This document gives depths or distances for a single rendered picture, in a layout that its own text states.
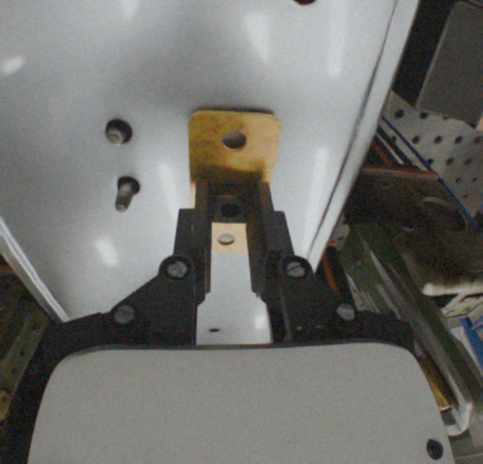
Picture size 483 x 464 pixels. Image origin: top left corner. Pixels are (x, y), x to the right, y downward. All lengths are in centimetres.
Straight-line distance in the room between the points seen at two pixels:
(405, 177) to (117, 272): 24
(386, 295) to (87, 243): 19
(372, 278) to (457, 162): 51
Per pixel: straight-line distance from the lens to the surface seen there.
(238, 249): 17
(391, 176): 27
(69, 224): 18
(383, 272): 19
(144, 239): 17
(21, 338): 32
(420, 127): 57
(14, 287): 34
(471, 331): 250
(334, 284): 34
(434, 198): 27
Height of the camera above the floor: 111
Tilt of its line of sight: 45 degrees down
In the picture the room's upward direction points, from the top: 175 degrees clockwise
